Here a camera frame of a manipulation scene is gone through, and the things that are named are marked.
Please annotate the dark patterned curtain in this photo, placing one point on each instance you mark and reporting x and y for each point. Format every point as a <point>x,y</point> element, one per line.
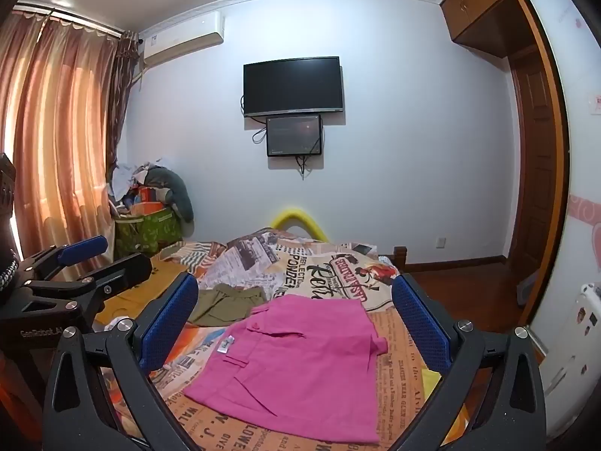
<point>123,98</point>

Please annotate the small black wall monitor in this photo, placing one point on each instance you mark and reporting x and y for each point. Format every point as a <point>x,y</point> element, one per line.
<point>294,135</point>

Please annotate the wooden overhead cabinet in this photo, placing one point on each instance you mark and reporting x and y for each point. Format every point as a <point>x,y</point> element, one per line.
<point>483,4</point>

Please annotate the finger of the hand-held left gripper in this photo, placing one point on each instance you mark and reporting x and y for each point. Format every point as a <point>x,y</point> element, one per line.
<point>82,249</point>
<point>122,272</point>

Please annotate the printed blanket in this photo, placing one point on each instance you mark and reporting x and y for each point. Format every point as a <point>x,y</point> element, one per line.
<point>328,272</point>

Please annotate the pink pants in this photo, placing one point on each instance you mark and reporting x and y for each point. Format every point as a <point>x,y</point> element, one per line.
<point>300,361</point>

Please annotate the orange pink curtain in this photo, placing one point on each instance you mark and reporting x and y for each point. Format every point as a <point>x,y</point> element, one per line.
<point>56,131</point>

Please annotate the white wall switch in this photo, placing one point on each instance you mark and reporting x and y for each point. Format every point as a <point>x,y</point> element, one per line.
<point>596,105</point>

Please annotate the green storage bag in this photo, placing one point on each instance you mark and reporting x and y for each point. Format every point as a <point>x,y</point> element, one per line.
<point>148,235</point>

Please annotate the orange box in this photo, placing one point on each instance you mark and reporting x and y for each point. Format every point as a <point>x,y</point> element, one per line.
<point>149,196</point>

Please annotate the yellow foam tube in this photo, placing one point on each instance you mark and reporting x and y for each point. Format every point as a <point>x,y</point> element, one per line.
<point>284,218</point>

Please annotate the wooden door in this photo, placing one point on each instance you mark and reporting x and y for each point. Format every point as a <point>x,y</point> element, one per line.
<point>540,174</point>

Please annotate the black wall television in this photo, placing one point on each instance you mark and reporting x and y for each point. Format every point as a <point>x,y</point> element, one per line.
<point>292,85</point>

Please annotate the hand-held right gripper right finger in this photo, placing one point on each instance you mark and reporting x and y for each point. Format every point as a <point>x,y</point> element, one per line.
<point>420,324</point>

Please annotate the white clothes pile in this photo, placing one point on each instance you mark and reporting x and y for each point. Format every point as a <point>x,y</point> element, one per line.
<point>124,181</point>

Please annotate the olive green shorts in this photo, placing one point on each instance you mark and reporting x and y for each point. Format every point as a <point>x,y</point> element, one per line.
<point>225,303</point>

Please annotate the grey cloth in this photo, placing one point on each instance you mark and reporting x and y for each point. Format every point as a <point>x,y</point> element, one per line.
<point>176,190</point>

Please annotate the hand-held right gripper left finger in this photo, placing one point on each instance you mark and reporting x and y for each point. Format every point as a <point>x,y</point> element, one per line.
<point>169,319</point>

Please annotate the wooden bed post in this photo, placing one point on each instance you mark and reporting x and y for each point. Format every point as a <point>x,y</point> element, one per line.
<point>400,258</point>

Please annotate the white appliance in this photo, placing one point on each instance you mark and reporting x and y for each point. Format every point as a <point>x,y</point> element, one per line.
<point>575,361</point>

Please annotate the white air conditioner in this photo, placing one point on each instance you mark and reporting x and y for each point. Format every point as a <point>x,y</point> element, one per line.
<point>183,40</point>

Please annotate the mustard yellow garment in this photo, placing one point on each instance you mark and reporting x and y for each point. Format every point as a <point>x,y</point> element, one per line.
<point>134,298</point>

